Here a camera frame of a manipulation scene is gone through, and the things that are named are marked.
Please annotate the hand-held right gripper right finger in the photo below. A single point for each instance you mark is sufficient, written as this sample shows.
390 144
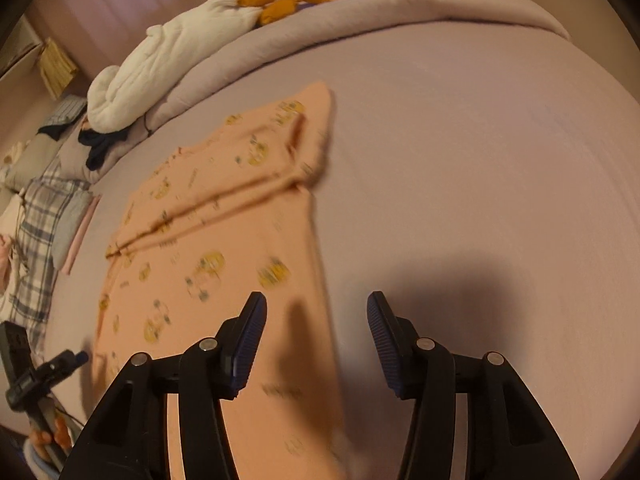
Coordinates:
382 350

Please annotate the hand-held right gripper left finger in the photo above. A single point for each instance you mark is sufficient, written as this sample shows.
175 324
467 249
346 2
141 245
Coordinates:
247 350

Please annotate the peach printed top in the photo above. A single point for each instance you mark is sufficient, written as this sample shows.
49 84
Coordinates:
175 285

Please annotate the pink folded sheet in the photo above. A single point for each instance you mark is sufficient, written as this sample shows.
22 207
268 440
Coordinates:
80 235

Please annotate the plaid quilt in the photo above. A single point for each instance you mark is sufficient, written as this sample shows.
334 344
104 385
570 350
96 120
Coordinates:
40 220

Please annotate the grey pillow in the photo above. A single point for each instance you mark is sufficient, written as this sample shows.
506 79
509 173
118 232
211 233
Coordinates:
35 160

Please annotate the dark cloth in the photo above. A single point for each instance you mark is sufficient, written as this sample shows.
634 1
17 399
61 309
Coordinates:
102 152

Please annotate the blue striped cloth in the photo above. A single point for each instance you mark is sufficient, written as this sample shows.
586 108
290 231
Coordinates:
67 110

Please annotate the white goose plush toy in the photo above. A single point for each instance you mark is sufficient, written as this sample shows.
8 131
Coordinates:
165 55

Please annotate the straw woven bag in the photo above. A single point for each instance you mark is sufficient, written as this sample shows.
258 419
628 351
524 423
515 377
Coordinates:
55 70

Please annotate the grey-pink duvet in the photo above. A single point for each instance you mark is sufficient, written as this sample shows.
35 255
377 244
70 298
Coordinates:
400 5

